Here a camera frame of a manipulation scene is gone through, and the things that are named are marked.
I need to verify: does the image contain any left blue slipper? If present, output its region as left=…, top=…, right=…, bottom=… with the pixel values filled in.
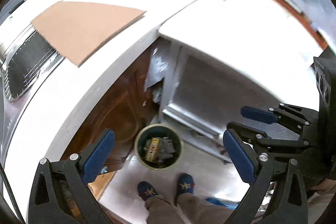
left=137, top=181, right=159, bottom=201

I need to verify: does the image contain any steel sink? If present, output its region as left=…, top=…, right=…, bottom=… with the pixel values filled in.
left=0, top=23, right=64, bottom=102

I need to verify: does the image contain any round trash bin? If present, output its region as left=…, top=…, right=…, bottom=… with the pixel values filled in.
left=134, top=124, right=183, bottom=170

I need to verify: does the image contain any right beige trouser leg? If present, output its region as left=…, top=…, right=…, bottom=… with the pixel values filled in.
left=177, top=193, right=234, bottom=224

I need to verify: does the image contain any person right hand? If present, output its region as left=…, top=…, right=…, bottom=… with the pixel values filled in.
left=312, top=178, right=335, bottom=191

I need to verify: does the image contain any silver ribbed cabinet door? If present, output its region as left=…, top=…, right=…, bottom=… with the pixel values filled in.
left=161, top=39, right=319, bottom=162

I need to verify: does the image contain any brown wooden cabinet door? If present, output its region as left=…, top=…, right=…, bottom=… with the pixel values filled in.
left=62, top=50, right=158, bottom=165

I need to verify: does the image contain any right blue slipper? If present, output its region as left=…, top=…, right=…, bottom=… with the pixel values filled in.
left=174, top=173, right=195, bottom=204

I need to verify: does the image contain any brown cardboard sheet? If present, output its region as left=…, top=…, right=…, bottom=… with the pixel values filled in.
left=31, top=1, right=145, bottom=67

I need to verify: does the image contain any blue slipper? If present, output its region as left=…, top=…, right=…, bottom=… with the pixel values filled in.
left=174, top=173, right=195, bottom=204
left=137, top=181, right=159, bottom=201

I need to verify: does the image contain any left beige trouser leg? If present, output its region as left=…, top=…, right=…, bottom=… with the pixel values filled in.
left=145, top=195, right=185, bottom=224

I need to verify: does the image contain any beige trouser leg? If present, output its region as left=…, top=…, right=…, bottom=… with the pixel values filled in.
left=177, top=193, right=234, bottom=224
left=145, top=195, right=185, bottom=224

